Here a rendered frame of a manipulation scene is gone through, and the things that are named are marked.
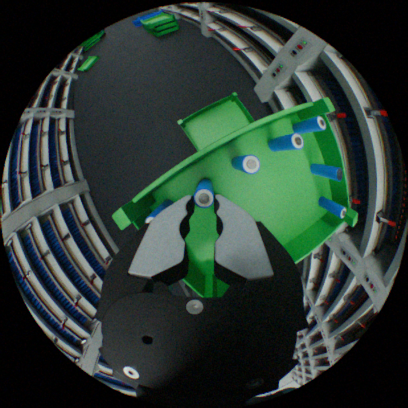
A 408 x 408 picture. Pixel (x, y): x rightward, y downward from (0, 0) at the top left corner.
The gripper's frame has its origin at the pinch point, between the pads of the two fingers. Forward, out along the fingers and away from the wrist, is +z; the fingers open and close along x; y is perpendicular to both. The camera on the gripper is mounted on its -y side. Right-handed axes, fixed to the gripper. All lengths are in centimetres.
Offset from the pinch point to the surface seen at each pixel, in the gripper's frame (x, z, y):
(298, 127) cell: 13.3, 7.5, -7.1
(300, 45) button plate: 26.3, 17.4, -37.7
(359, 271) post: 53, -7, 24
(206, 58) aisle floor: 1, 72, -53
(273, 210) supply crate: 10.0, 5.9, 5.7
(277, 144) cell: 8.7, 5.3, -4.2
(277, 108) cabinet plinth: 35, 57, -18
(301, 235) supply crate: 16.7, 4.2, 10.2
